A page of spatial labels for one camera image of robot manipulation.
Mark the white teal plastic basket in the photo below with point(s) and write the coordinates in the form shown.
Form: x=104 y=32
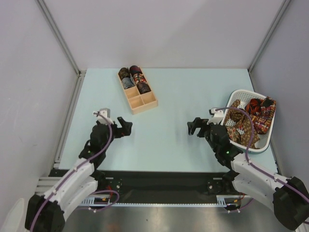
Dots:
x=245 y=96

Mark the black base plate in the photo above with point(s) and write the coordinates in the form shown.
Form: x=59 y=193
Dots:
x=166 y=184

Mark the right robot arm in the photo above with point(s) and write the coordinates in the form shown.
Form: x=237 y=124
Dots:
x=287 y=198

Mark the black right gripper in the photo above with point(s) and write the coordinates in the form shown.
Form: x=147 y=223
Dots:
x=203 y=129

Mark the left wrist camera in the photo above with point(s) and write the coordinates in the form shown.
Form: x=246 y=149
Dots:
x=103 y=114

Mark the red black rolled tie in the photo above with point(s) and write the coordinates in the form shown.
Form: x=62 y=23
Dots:
x=139 y=78

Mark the dark paisley tie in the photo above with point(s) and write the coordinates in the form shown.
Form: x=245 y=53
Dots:
x=143 y=87

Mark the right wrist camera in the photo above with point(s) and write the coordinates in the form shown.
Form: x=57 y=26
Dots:
x=216 y=116

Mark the white cable duct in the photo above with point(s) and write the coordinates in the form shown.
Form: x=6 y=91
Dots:
x=101 y=201

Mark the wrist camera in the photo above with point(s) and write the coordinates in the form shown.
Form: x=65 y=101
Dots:
x=216 y=116
x=103 y=114

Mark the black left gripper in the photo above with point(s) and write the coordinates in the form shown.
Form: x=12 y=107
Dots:
x=125 y=130

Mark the brown rolled tie in box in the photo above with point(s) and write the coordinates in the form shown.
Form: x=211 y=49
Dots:
x=124 y=72

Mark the grey blue rolled tie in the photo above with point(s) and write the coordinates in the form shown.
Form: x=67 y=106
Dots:
x=127 y=83

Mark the brown patterned tie in basket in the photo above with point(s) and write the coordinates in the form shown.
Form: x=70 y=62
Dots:
x=239 y=127

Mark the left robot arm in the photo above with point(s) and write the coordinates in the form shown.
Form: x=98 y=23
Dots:
x=50 y=211

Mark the wooden compartment box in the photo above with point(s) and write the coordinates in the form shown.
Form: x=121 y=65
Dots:
x=139 y=103

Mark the aluminium frame rail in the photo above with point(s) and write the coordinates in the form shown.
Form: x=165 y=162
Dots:
x=59 y=37

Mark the orange black tie in basket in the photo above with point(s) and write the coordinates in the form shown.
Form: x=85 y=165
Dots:
x=255 y=107

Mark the navy red rolled tie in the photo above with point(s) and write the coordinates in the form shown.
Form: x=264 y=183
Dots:
x=134 y=69

